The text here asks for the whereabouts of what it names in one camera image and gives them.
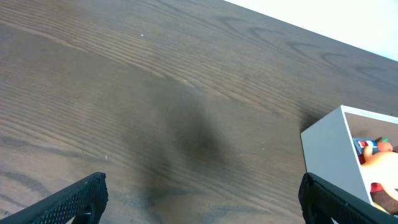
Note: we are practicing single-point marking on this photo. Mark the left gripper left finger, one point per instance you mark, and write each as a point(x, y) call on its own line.
point(82, 202)

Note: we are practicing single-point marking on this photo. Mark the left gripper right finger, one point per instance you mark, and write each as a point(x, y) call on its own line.
point(324, 203)

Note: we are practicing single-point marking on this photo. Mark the red toy fire truck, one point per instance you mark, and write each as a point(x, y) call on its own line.
point(360, 144)

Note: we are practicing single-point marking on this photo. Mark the yellow rubber duck toy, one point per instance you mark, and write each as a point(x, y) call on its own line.
point(380, 168)

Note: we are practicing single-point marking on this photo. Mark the white cardboard box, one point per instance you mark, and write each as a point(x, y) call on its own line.
point(329, 151)

